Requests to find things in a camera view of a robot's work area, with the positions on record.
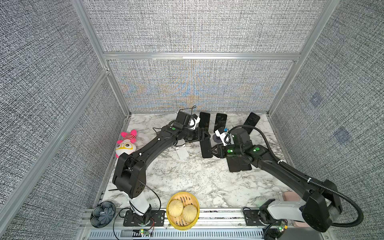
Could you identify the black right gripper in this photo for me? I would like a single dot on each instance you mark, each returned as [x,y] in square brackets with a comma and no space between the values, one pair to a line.
[220,151]

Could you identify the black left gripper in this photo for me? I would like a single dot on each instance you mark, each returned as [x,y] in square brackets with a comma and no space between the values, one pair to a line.
[200,136]

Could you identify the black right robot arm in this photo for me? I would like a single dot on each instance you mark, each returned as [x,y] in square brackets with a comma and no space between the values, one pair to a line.
[320,205]

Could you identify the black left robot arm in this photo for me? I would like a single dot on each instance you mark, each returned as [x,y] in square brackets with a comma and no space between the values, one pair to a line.
[130,171]

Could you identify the white folding phone stand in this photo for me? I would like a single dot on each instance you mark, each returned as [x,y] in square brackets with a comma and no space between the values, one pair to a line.
[181,149]

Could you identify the pink phone case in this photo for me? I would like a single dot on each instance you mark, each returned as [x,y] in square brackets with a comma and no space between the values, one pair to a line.
[291,197]

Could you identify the right steamed bun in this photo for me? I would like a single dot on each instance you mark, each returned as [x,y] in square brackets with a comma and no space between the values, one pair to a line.
[189,213]

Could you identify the steamed bun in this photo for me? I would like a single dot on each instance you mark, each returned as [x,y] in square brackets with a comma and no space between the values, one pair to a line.
[175,208]
[189,213]

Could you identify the yellow bamboo steamer basket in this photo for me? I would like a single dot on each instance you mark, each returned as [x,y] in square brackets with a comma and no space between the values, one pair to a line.
[187,199]

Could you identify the pink white plush toy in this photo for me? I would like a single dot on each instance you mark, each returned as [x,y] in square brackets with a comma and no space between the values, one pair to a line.
[127,144]

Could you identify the left steamed bun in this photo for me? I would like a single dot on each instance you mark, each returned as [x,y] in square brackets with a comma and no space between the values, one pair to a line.
[175,208]

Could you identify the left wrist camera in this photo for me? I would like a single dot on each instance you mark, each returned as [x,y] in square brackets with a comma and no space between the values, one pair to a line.
[194,123]

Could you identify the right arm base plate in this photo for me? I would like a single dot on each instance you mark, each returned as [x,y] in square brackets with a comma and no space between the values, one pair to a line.
[252,217]

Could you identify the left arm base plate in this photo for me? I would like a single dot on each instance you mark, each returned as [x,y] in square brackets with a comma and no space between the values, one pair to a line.
[156,218]

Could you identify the aluminium front rail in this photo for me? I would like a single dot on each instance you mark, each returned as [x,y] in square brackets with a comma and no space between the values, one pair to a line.
[213,224]

